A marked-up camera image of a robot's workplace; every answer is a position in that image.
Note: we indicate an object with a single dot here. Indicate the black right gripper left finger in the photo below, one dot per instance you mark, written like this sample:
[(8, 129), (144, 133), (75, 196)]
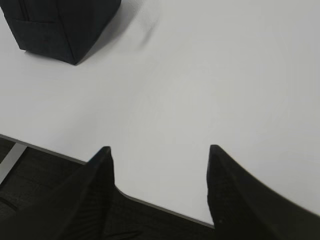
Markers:
[(76, 210)]

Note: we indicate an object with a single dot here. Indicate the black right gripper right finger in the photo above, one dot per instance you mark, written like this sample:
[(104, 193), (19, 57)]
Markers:
[(243, 208)]

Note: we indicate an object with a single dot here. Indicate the navy blue lunch bag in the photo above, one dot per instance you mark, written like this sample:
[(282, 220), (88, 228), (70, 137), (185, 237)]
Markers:
[(64, 30)]

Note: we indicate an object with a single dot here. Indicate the white table leg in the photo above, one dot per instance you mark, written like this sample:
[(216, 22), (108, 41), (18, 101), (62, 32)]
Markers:
[(10, 160)]

